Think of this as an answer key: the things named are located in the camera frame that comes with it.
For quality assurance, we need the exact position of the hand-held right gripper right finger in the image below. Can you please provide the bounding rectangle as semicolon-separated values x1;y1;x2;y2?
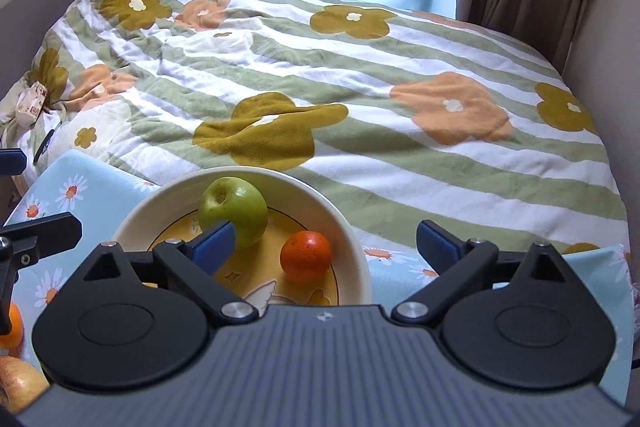
391;220;569;324

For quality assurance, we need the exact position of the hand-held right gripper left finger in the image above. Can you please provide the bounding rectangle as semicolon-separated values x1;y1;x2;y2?
82;221;260;328

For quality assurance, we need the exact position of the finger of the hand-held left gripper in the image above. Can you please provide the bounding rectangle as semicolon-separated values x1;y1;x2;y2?
0;213;83;335
0;149;27;176

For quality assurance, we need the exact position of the green apple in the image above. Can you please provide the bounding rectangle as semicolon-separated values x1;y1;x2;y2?
197;177;269;250

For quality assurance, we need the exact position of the large orange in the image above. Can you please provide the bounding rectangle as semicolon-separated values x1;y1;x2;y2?
0;302;24;349

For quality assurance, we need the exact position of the cream bowl with yellow print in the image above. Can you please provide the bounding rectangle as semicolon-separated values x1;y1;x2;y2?
109;166;373;308

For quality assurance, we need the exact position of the yellow brown apple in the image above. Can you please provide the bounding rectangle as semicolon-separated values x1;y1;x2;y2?
0;356;51;414

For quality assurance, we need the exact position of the dark slim object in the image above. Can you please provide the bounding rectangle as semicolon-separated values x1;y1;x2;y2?
32;122;63;165

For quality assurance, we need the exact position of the small white box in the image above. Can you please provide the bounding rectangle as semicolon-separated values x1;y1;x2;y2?
15;82;48;128

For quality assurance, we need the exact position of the small mandarin orange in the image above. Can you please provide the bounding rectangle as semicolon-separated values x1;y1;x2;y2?
279;230;333;285

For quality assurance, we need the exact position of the light blue daisy cloth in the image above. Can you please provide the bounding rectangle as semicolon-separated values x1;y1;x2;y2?
0;150;638;413

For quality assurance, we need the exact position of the striped floral blanket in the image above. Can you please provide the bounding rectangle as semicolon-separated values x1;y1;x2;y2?
0;0;628;258

